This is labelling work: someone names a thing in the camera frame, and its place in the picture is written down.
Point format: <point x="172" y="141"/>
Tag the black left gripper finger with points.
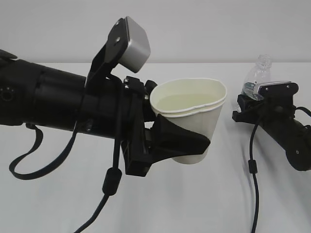
<point x="150" y="86"/>
<point x="180" y="138"/>

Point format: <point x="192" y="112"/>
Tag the clear green-label water bottle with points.
<point x="259" y="73"/>

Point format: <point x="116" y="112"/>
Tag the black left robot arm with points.
<point x="38" y="96"/>

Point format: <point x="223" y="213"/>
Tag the white paper cup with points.
<point x="192" y="103"/>

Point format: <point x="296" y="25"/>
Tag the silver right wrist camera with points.
<point x="276" y="89"/>

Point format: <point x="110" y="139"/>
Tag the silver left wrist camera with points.
<point x="127" y="44"/>

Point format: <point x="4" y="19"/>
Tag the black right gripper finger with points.
<point x="249" y="109"/>

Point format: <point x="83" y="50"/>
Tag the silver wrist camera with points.
<point x="127" y="44"/>
<point x="276" y="89"/>

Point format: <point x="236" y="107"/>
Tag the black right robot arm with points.
<point x="302" y="114"/>

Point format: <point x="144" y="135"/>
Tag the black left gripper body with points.
<point x="118" y="110"/>

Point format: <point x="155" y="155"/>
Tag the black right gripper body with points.
<point x="278" y="120"/>

